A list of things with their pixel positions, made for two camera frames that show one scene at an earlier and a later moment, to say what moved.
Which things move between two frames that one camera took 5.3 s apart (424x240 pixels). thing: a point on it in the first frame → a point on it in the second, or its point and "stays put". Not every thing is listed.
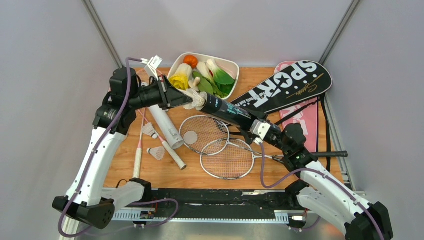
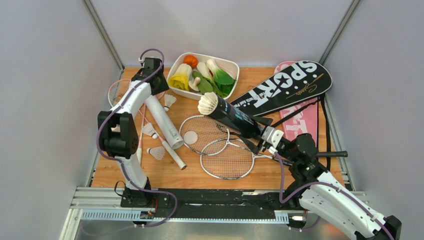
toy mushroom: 193,84 stays put
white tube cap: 190,137 stays put
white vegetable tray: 216,76 stays put
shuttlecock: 198,98 → 208,103
